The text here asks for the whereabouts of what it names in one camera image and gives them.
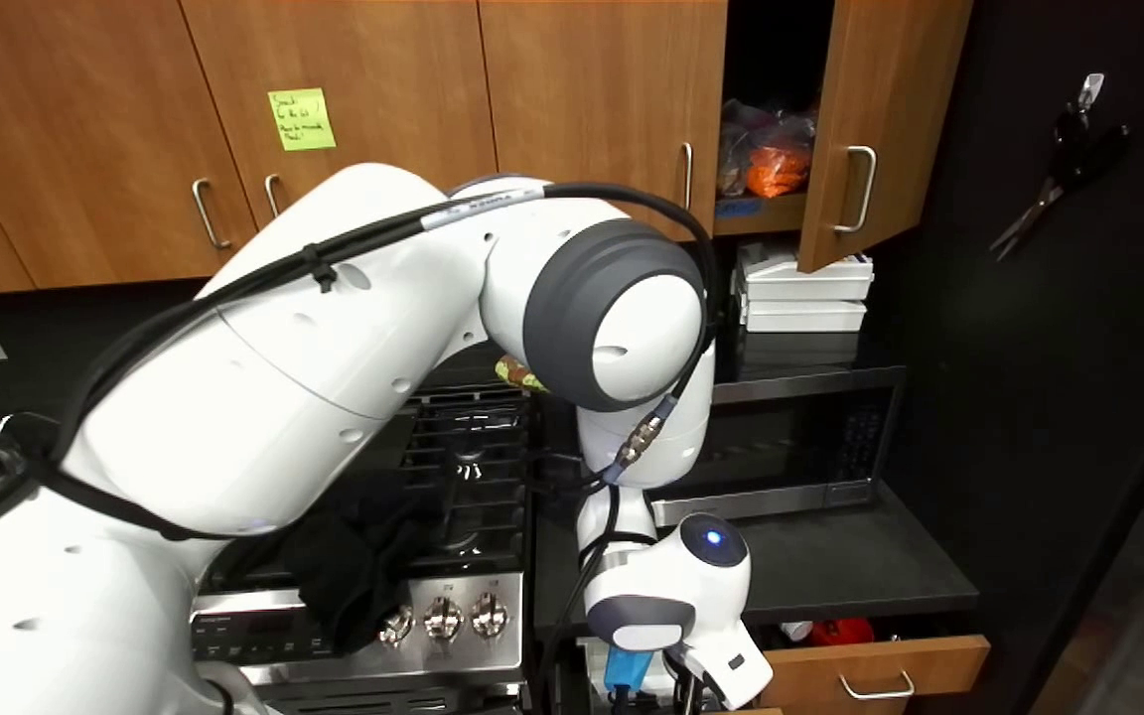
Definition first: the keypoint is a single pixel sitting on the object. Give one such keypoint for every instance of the green sticky note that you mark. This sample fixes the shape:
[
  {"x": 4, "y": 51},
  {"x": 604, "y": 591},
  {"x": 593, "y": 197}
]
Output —
[{"x": 300, "y": 123}]

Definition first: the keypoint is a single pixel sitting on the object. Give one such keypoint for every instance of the red kitchen utensil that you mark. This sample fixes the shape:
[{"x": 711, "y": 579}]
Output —
[{"x": 842, "y": 632}]

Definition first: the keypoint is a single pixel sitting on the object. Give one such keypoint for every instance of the black tall cabinet panel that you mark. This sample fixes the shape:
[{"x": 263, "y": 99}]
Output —
[{"x": 1011, "y": 423}]

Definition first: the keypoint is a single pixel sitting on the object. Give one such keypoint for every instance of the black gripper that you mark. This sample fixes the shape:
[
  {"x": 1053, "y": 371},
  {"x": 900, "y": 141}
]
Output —
[{"x": 679, "y": 688}]

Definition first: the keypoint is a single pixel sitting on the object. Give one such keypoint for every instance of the orange plastic bag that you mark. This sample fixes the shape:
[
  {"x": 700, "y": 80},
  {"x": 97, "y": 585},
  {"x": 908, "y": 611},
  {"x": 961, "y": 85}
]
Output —
[{"x": 776, "y": 161}]

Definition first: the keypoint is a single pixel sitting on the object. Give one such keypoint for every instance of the black steel microwave oven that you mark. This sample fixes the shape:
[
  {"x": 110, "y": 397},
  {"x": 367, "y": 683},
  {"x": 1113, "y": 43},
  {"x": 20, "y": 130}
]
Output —
[{"x": 810, "y": 443}]

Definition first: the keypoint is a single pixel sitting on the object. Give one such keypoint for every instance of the black cloth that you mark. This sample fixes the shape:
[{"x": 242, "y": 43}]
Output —
[{"x": 360, "y": 581}]

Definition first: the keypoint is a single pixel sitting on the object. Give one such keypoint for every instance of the white box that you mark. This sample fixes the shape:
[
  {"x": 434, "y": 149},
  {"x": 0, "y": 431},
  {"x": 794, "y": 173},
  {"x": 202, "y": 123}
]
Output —
[
  {"x": 805, "y": 321},
  {"x": 805, "y": 280}
]

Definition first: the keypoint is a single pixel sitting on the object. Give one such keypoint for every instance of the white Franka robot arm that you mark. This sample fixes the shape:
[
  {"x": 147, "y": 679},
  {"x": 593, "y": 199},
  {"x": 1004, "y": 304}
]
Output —
[{"x": 267, "y": 398}]

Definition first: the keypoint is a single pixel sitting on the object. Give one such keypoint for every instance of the black gas stove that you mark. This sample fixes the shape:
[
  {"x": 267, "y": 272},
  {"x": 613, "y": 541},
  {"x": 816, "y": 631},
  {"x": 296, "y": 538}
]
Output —
[{"x": 477, "y": 452}]

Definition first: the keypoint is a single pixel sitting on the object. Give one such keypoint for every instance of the silver stove knob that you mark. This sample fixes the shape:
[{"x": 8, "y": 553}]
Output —
[
  {"x": 443, "y": 620},
  {"x": 488, "y": 616},
  {"x": 396, "y": 631}
]

